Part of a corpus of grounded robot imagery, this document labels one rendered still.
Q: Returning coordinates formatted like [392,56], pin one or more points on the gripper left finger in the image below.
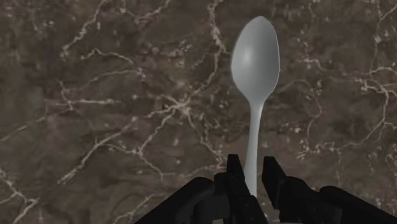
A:
[231,198]

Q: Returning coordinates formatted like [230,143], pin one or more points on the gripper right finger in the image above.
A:
[297,198]

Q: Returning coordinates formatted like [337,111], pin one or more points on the grey spoon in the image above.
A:
[255,62]

